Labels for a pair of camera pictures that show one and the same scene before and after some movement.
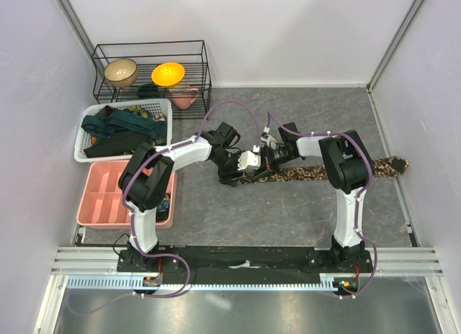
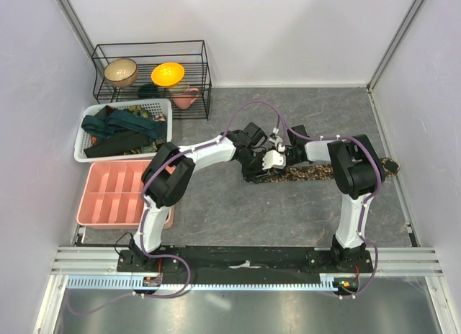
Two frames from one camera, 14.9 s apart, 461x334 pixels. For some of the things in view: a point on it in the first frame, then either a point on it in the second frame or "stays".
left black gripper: [225, 177] -> [258, 175]
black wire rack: [176, 70] stays
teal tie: [122, 119] stays
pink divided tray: [101, 204] stays
